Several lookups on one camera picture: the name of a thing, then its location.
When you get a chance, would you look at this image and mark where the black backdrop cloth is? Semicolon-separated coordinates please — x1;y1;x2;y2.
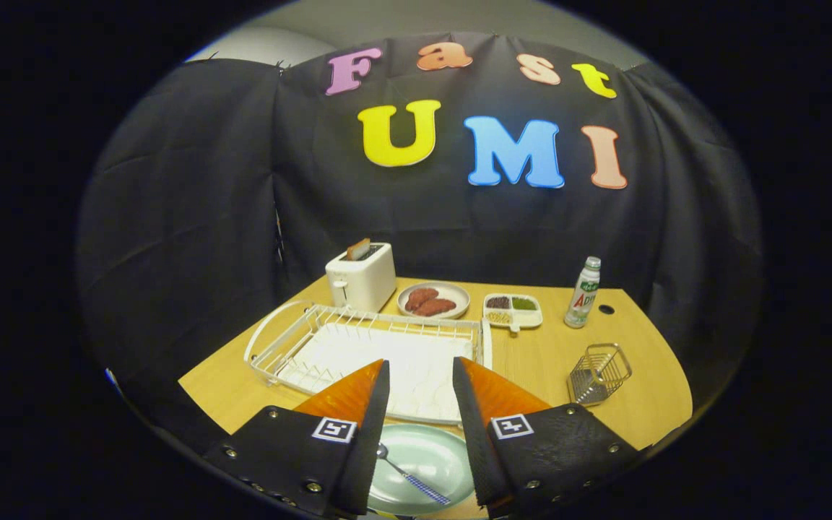
77;32;762;463

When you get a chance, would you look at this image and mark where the white wire dish rack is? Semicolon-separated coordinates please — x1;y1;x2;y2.
244;300;493;425

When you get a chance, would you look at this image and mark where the beige round plate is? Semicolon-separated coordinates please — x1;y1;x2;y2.
396;282;471;319

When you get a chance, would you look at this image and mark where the white divided dish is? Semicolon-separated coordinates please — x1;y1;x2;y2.
482;292;543;333

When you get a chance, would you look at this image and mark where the metal wire basket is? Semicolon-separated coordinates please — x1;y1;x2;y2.
567;343;633;406

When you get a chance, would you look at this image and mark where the white drink bottle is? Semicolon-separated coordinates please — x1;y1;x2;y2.
564;256;602;329

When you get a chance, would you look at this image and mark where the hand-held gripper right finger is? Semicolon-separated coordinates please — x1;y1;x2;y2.
452;356;641;517

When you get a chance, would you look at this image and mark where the light green plate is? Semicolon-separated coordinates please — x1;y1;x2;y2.
369;423;476;516

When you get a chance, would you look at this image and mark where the spoon with checked handle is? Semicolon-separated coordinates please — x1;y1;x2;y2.
376;442;451;505

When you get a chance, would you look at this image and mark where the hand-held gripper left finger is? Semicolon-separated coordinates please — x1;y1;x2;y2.
203;359;391;517

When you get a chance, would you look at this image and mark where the white toaster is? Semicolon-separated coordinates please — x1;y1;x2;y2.
325;242;397;313

